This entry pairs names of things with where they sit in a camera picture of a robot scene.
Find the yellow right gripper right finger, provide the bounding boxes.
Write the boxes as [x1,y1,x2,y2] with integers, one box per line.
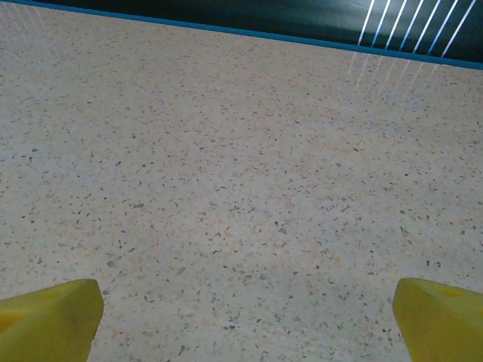
[392,277,483,362]

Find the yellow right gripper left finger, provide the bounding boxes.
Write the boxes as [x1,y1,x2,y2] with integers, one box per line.
[0,278,105,362]

